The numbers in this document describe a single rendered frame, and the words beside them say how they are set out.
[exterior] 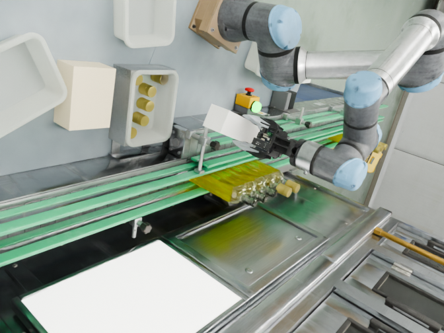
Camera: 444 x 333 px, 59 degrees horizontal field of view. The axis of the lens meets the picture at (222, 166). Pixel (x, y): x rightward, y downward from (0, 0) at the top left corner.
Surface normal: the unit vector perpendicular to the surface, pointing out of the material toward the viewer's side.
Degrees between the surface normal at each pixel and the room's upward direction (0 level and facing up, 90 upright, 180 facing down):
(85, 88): 0
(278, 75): 66
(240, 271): 90
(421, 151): 90
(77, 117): 0
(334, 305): 90
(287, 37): 9
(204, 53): 0
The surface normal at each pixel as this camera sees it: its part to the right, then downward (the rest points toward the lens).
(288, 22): 0.71, 0.27
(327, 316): 0.18, -0.91
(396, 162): -0.63, 0.18
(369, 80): -0.18, -0.70
